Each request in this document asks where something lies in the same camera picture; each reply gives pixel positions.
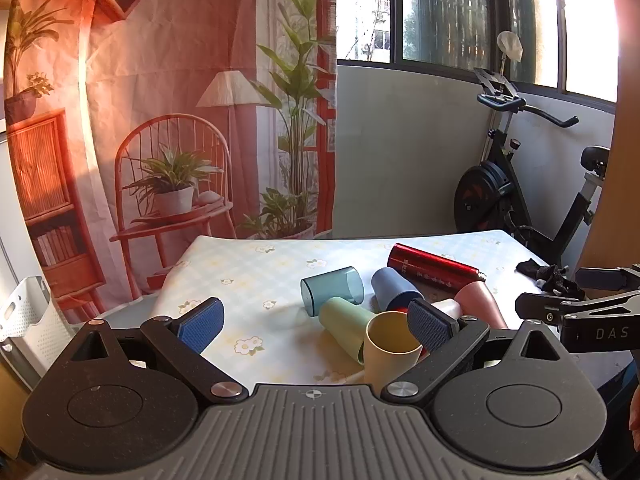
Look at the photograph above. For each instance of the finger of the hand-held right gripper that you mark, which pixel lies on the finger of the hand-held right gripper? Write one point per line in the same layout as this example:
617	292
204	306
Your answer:
602	278
542	308

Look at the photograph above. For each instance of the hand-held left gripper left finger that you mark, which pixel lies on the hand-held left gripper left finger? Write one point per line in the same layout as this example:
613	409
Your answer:
202	324

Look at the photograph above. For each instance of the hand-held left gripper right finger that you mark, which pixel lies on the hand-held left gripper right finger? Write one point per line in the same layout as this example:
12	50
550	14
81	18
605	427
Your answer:
430	326

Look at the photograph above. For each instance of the small white cup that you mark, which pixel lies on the small white cup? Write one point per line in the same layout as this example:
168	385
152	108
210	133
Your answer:
447	307

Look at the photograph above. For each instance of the blue cup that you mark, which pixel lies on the blue cup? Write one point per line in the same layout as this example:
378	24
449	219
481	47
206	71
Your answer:
395	287

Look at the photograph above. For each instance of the pale yellow cup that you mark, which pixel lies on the pale yellow cup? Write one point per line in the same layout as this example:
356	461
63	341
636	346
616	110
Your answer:
387	360

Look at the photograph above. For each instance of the pink cup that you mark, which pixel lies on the pink cup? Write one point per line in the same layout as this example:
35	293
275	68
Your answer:
482	305

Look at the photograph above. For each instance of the light green cup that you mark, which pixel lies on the light green cup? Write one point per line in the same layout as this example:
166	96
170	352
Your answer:
345	322

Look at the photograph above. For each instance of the clear teal plastic cup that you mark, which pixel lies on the clear teal plastic cup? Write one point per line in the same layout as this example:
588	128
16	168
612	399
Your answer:
330	287

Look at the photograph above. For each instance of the black glove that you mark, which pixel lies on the black glove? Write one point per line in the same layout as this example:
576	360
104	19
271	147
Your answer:
550	277

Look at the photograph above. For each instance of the red metal bottle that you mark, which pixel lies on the red metal bottle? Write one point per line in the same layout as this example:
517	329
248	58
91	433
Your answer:
430	265

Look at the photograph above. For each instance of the floral checked tablecloth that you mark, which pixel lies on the floral checked tablecloth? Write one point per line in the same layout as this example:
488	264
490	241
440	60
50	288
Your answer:
250	270

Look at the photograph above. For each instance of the black exercise bike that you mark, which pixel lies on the black exercise bike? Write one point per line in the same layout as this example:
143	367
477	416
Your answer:
482	195

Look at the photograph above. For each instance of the white perforated plastic basket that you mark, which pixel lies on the white perforated plastic basket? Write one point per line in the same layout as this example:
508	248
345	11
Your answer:
30	320

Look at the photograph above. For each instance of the printed room backdrop cloth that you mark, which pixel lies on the printed room backdrop cloth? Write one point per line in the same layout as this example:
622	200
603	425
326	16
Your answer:
165	85

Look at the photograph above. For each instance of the white plastic bag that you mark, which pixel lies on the white plastic bag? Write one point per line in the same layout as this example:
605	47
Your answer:
510	45

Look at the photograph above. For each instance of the dark window frame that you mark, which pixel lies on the dark window frame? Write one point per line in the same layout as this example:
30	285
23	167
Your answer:
495	67

